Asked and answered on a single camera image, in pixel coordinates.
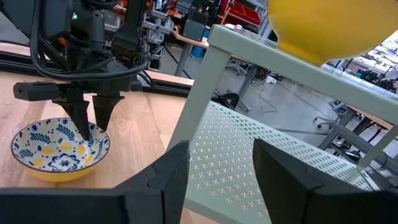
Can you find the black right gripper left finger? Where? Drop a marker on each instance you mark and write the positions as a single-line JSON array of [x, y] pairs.
[[93, 207]]

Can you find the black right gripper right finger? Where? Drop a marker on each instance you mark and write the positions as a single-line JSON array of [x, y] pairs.
[[311, 202]]

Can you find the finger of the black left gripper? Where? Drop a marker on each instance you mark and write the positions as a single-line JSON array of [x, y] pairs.
[[105, 109], [77, 115]]

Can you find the yellow ceramic bowl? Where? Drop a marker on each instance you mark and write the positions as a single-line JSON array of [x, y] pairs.
[[326, 28], [46, 149]]

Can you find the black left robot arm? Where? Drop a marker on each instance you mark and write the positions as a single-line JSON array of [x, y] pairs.
[[25, 15]]

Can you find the grey parts drawer rack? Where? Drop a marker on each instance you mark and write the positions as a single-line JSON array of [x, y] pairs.
[[155, 34]]

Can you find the wooden desk grey legs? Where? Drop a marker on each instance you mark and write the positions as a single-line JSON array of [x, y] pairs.
[[342, 133], [189, 40]]

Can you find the blue bin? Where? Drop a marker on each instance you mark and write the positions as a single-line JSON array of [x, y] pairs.
[[196, 52]]

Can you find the pale green perforated metal shelf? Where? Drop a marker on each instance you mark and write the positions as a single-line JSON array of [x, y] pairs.
[[224, 155]]

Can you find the grey office chair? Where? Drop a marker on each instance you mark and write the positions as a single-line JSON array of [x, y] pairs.
[[339, 105]]

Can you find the black box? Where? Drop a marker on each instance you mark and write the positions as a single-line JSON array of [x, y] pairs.
[[192, 29]]

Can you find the red plastic crate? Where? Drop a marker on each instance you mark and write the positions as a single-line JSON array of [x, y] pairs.
[[239, 14]]

